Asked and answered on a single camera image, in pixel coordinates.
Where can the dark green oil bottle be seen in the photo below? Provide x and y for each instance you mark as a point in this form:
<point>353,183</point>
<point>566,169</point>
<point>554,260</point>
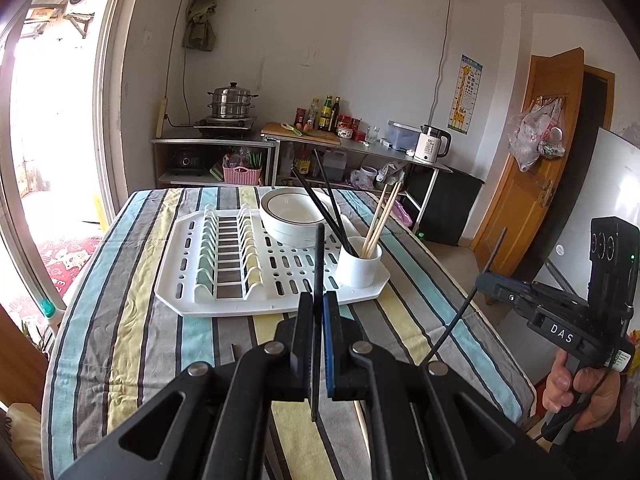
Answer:
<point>326,115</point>

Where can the white electric kettle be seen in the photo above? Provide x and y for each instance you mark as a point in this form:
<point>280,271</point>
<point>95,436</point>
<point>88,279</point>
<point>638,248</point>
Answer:
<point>430,146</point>

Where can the gas stove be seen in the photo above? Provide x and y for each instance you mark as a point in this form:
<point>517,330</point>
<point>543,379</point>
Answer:
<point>225,125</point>

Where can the white window frame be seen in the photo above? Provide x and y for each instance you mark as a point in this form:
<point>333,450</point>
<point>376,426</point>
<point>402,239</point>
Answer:
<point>107,110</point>

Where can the white ceramic bowl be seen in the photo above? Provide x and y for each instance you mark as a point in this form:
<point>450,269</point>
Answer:
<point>292,222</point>

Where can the striped tablecloth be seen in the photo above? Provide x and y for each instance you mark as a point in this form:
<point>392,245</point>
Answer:
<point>135,340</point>

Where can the steel steamer pot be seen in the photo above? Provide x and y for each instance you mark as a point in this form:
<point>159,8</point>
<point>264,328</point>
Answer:
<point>232,102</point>

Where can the hanging green cloth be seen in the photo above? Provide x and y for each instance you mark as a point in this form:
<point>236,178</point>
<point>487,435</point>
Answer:
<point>200,20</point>

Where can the black cabinet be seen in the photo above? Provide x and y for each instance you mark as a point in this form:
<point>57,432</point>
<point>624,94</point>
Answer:
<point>445,205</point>

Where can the white bucket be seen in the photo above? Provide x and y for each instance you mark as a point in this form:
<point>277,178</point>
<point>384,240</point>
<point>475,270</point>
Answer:
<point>367,176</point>

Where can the hanging plastic bags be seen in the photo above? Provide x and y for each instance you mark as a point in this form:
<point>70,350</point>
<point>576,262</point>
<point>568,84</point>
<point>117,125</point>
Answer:
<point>532,135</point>

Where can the black chopstick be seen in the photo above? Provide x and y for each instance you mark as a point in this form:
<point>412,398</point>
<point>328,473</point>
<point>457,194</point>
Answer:
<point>320,205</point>
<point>318,270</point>
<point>450,327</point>
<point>330,200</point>

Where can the giraffe wall poster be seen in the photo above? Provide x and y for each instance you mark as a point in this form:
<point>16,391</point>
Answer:
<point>465,95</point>

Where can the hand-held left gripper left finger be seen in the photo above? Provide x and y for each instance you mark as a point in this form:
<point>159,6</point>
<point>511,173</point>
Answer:
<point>302,350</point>

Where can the red seasoning jar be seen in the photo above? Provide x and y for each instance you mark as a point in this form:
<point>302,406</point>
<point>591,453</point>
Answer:
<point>300,117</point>

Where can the red patterned rug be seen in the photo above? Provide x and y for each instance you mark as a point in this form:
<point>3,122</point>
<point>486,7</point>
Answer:
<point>70,262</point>

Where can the clear glass bottle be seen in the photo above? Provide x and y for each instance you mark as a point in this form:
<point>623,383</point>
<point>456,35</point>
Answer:
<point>313,115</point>

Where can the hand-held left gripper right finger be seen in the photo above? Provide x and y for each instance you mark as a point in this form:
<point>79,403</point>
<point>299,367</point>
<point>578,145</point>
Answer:
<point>330,350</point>

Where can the white utensil cup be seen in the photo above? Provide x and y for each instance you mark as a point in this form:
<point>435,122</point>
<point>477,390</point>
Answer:
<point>357,270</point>

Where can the white refrigerator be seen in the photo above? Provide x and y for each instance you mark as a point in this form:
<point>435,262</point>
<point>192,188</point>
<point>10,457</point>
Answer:
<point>575,210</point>

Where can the red tins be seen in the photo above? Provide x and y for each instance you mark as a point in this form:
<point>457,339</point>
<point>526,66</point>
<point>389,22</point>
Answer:
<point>350,124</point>

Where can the beige power strip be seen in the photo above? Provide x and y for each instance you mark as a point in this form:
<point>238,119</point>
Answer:
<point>161,119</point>

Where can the long steel counter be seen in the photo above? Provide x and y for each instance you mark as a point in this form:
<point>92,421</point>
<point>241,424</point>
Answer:
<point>385,150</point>

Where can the black kitchen appliance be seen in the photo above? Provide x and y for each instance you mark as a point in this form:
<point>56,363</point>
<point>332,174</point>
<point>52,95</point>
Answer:
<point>185,160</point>

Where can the dark plastic jug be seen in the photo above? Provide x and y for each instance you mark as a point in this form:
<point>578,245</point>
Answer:
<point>334,165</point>

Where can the yellow label bottle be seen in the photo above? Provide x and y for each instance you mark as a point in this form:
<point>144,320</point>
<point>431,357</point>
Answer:
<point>301,165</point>

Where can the bag of groceries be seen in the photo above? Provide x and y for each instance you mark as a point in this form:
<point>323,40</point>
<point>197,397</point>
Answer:
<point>391,172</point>

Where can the person's right hand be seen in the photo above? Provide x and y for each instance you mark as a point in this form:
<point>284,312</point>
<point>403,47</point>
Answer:
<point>600,400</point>

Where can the dark sauce bottle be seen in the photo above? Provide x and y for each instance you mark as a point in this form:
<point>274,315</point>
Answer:
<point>336,116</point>

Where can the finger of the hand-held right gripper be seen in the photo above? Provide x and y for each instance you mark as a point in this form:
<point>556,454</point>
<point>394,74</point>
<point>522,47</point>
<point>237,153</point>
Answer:
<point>505,291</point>

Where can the white plastic dish rack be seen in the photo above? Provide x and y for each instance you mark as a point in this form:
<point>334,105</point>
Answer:
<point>280,287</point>

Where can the person's right forearm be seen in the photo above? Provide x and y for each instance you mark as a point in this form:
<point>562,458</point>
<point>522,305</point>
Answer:
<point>600,452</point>

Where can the pink plastic basket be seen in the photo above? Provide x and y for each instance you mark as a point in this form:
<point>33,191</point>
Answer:
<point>242,176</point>

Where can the wooden cutting board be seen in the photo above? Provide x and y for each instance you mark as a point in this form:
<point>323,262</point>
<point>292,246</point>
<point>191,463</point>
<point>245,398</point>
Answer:
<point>300,135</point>

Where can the clear plastic storage box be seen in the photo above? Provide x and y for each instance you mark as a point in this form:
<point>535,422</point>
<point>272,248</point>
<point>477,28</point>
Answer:
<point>404,136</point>

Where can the wooden door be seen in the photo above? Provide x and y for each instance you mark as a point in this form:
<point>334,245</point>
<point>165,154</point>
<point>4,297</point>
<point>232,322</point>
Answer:
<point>520,210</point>

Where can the white plastic bag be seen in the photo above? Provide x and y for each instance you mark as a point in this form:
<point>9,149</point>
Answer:
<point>22,440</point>

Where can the small steel shelf unit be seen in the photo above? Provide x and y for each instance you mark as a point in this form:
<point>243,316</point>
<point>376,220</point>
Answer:
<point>215,142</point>

